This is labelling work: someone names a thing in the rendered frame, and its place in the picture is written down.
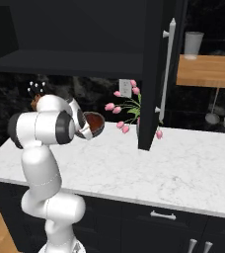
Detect open black wall cabinet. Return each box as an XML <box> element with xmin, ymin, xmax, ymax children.
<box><xmin>0</xmin><ymin>0</ymin><xmax>152</xmax><ymax>81</ymax></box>

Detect silver drawer handle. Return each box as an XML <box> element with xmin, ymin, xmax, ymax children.
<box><xmin>149</xmin><ymin>210</ymin><xmax>178</xmax><ymax>221</ymax></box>

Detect wooden wall shelf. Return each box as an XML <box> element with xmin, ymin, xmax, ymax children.
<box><xmin>176</xmin><ymin>53</ymin><xmax>225</xmax><ymax>90</ymax></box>

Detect hanging silver ladle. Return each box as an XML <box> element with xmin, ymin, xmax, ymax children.
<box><xmin>204</xmin><ymin>87</ymin><xmax>222</xmax><ymax>126</ymax></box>

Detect black base cabinet run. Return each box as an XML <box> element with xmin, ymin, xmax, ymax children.
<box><xmin>0</xmin><ymin>179</ymin><xmax>225</xmax><ymax>253</ymax></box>

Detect white wall socket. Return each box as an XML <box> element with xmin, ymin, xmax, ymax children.
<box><xmin>118</xmin><ymin>78</ymin><xmax>133</xmax><ymax>99</ymax></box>

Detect black drawer front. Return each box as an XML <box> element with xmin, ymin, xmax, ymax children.
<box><xmin>119</xmin><ymin>201</ymin><xmax>210</xmax><ymax>241</ymax></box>

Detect black cabinet door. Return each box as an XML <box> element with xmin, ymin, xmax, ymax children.
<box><xmin>137</xmin><ymin>0</ymin><xmax>188</xmax><ymax>152</ymax></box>

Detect grey cup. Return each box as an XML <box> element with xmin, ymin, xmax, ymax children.
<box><xmin>183</xmin><ymin>31</ymin><xmax>205</xmax><ymax>61</ymax></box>

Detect long silver door handle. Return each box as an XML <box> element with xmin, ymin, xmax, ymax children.
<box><xmin>154</xmin><ymin>17</ymin><xmax>178</xmax><ymax>125</ymax></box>

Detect pink tulips in vase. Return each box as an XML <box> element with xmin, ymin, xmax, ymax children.
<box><xmin>104</xmin><ymin>78</ymin><xmax>165</xmax><ymax>140</ymax></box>

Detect brown pot with dotted sprigs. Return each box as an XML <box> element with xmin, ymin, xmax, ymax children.
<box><xmin>27</xmin><ymin>80</ymin><xmax>48</xmax><ymax>113</ymax></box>

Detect silver cupboard handle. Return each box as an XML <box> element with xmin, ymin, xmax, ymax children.
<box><xmin>187</xmin><ymin>238</ymin><xmax>198</xmax><ymax>253</ymax></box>
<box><xmin>201</xmin><ymin>240</ymin><xmax>214</xmax><ymax>253</ymax></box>

